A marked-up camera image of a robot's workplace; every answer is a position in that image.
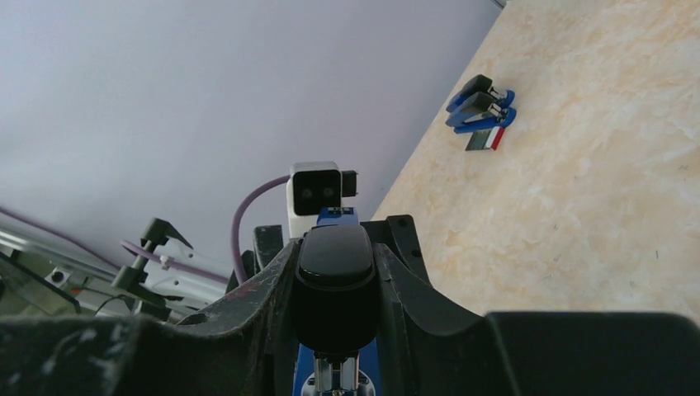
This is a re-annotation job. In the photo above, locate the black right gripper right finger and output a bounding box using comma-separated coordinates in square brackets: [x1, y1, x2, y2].
[375, 245, 699, 395]

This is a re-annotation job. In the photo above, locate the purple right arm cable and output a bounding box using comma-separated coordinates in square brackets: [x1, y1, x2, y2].
[0, 206, 231, 286]

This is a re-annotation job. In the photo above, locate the silver staple strip box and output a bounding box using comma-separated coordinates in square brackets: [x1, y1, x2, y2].
[465, 126, 505, 151]

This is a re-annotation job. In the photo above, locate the blue black stapler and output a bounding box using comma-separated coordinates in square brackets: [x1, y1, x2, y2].
[445, 92, 517, 134]

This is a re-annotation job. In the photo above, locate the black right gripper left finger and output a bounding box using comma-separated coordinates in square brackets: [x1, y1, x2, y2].
[1, 242, 300, 395]

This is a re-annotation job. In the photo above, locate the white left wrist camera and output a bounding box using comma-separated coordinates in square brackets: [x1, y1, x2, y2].
[286, 161, 357, 238]

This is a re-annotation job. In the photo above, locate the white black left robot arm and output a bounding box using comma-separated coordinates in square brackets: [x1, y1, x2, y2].
[112, 214, 429, 322]

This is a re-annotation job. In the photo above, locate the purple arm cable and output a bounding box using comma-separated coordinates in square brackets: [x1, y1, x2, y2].
[229, 174, 291, 285]
[0, 206, 231, 286]

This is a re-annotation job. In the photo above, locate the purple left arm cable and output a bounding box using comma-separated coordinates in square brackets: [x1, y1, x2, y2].
[229, 174, 291, 285]

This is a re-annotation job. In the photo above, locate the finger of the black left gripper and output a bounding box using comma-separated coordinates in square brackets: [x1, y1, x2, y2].
[361, 214, 433, 286]
[226, 224, 284, 293]

